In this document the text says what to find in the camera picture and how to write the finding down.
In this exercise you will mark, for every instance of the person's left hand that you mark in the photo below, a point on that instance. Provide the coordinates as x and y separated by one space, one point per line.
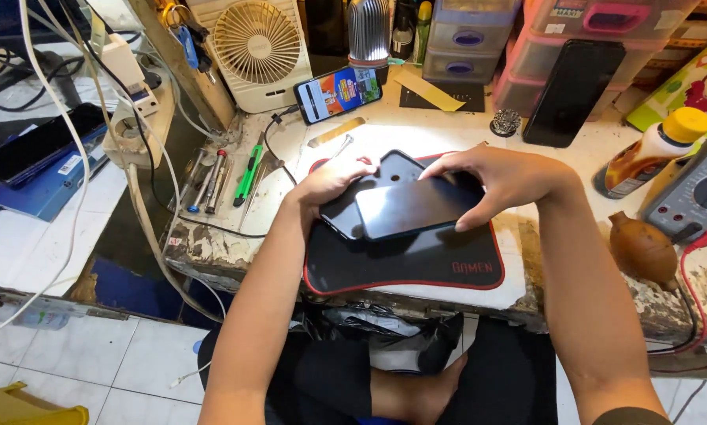
315 189

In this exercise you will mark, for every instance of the person's right hand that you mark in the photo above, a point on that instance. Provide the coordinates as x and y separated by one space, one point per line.
519 177

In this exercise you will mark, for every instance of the person's left fingers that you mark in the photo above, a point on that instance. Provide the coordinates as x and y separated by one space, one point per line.
356 168

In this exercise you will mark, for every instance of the black phone back cover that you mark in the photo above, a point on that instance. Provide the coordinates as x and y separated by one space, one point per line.
398 168

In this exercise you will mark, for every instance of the black glossy smartphone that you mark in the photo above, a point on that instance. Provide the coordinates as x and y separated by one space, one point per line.
412 206

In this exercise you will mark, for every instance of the thin metal pick tool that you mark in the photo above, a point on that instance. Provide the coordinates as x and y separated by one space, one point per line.
341 146

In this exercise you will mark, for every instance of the yellow flat pry strip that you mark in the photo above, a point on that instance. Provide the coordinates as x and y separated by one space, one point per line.
336 132

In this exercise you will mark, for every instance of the white sheet under pad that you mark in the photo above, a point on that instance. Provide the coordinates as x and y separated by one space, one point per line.
401 137

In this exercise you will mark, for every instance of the smartphone with lit screen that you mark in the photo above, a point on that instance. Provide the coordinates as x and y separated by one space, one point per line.
337 93

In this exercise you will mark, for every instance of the black red-edged mouse pad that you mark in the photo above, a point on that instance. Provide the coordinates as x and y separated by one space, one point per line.
401 262

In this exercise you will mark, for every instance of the yellow paper strip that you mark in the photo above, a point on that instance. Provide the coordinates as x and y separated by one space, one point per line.
427 89

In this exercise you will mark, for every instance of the metal tweezers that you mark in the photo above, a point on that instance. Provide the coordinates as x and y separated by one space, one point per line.
253 198

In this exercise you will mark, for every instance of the green utility knife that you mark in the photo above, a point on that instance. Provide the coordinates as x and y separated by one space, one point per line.
248 174

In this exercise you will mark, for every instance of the small black work mat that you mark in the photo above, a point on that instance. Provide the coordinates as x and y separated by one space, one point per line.
471 97

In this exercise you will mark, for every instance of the red-capped screwdriver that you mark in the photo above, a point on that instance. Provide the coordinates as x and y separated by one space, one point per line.
215 180

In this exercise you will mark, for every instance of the dark glass bottle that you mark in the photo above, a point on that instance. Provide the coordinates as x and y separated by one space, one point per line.
402 32

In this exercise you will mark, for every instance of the green yellow-capped bottle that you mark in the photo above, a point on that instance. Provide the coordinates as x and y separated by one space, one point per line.
422 32

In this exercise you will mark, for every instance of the blue-tipped screwdriver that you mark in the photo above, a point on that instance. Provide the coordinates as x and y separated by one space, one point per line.
203 189

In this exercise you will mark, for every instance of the white desk fan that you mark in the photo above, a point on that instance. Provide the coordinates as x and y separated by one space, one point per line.
258 47

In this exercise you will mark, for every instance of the silver screwdriver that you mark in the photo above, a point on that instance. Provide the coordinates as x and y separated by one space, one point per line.
193 174

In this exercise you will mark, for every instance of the person's black trousers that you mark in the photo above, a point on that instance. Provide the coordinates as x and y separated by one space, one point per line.
324 378

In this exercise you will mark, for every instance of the white power strip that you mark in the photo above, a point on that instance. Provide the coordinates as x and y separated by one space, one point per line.
132 133

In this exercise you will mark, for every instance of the large black dark-screen smartphone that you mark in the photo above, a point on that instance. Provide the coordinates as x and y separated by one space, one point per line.
572 94

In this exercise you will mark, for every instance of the person's foot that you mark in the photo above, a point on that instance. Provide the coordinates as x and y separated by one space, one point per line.
415 389

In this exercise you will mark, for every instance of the white power adapter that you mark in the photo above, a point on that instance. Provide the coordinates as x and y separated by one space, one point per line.
120 62

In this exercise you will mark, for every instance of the yellow-capped liquid bottle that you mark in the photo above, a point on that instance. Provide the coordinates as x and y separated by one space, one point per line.
649 153

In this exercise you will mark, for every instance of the brown rubber air blower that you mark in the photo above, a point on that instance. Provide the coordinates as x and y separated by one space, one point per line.
640 248

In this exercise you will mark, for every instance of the pink plastic drawer unit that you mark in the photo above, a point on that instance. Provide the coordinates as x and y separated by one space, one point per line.
643 53

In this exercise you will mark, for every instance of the blue flat box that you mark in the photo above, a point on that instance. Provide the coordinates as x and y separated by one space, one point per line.
46 189

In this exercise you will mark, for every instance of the long black smartphone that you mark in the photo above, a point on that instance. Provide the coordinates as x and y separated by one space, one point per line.
37 144

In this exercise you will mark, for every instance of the grey multimeter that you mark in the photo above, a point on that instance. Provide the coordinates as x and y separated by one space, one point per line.
699 189

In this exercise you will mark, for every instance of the colourful cartoon box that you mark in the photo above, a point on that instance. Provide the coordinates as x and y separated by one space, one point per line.
693 82

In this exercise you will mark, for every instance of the clear plastic water bottle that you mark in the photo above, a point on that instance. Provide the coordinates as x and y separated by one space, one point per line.
32 313

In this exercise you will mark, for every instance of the dark monitor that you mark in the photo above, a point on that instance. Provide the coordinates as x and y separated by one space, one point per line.
29 20

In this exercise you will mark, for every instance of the yellow plastic stool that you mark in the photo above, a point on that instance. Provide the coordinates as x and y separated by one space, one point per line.
23 407

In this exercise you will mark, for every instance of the wooden post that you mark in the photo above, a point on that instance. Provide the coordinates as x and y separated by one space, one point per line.
182 65

